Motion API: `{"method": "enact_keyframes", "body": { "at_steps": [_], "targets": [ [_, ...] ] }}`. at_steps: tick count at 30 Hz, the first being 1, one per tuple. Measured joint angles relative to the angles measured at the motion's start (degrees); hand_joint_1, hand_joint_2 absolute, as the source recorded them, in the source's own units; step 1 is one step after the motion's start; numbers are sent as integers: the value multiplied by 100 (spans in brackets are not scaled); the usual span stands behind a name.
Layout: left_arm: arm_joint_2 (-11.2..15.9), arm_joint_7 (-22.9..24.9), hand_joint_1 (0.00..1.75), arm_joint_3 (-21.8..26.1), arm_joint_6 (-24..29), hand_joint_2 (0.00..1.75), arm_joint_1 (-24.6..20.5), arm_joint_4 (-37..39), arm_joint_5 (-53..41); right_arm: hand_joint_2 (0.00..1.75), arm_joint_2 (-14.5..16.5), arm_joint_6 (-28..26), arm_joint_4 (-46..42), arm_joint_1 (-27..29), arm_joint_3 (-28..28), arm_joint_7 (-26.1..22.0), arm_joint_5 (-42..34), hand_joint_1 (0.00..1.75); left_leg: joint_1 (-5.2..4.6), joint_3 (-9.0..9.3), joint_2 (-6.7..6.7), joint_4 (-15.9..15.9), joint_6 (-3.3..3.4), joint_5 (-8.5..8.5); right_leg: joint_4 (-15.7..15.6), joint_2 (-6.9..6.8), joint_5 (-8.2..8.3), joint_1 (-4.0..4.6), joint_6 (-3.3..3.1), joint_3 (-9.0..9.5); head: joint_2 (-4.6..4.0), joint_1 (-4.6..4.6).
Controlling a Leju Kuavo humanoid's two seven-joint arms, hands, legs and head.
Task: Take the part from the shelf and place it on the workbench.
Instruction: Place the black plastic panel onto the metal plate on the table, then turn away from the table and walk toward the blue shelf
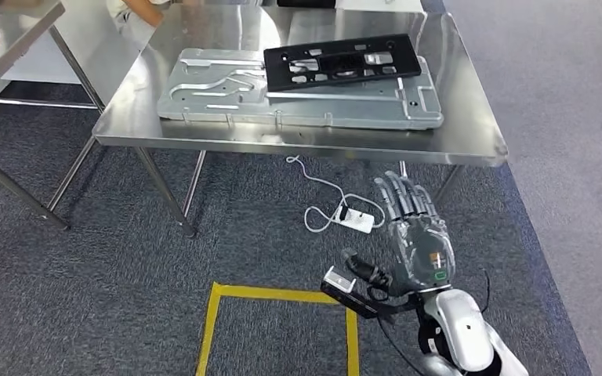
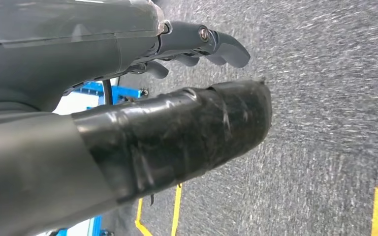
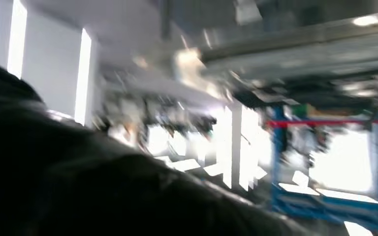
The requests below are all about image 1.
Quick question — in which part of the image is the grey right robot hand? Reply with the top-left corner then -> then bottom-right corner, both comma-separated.
341,170 -> 458,299

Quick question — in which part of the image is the black plastic plate bracket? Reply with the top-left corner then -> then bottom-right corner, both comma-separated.
263,33 -> 423,93

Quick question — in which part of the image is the stainless steel workbench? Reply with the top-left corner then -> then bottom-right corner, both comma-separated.
92,4 -> 510,240

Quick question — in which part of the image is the white power strip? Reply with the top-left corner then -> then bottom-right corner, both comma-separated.
331,206 -> 375,234

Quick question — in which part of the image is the yellow floor tape square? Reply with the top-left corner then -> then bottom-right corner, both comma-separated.
195,282 -> 360,376

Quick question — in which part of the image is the silver stamped metal panel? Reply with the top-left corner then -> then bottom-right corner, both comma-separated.
156,47 -> 444,131

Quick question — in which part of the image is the white flat box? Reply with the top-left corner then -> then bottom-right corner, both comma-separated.
338,0 -> 425,14

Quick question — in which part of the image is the black flat object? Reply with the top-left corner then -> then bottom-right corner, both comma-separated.
276,0 -> 336,9

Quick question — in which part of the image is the stainless steel side table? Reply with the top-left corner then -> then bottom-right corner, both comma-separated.
0,0 -> 107,232

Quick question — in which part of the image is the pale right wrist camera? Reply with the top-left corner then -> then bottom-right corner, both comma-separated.
321,266 -> 422,320

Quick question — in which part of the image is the black right camera cable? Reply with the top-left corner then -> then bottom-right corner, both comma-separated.
375,315 -> 426,376

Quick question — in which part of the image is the white power strip cable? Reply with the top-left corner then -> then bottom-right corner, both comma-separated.
286,154 -> 386,234

